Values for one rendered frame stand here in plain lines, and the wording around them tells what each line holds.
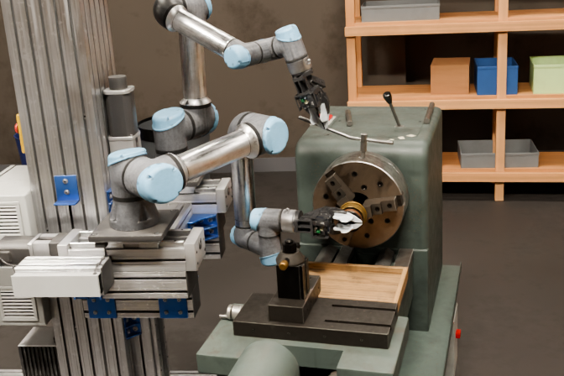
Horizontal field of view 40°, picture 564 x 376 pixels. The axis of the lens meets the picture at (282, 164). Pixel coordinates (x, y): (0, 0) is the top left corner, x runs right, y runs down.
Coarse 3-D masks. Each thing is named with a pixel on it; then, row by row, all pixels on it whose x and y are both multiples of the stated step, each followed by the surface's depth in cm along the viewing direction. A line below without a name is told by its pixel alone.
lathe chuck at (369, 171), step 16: (336, 160) 272; (352, 160) 262; (368, 160) 262; (352, 176) 263; (368, 176) 261; (384, 176) 260; (400, 176) 267; (320, 192) 268; (368, 192) 263; (384, 192) 262; (400, 192) 260; (400, 208) 262; (336, 224) 270; (368, 224) 267; (384, 224) 265; (336, 240) 272; (352, 240) 270; (368, 240) 268; (384, 240) 267
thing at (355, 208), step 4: (344, 204) 257; (348, 204) 256; (352, 204) 255; (356, 204) 256; (360, 204) 256; (340, 208) 258; (344, 208) 254; (348, 208) 254; (352, 208) 254; (356, 208) 253; (360, 208) 255; (364, 208) 256; (352, 212) 251; (356, 212) 252; (360, 212) 253; (364, 212) 256; (356, 216) 251; (360, 216) 252; (364, 216) 255; (364, 220) 257; (356, 228) 253
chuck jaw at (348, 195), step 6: (330, 174) 265; (336, 174) 264; (330, 180) 261; (336, 180) 261; (342, 180) 265; (330, 186) 262; (336, 186) 261; (342, 186) 261; (336, 192) 260; (342, 192) 259; (348, 192) 262; (336, 198) 261; (342, 198) 258; (348, 198) 259; (342, 204) 258
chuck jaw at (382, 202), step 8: (368, 200) 263; (376, 200) 261; (384, 200) 259; (392, 200) 257; (400, 200) 261; (368, 208) 256; (376, 208) 258; (384, 208) 259; (392, 208) 258; (368, 216) 257
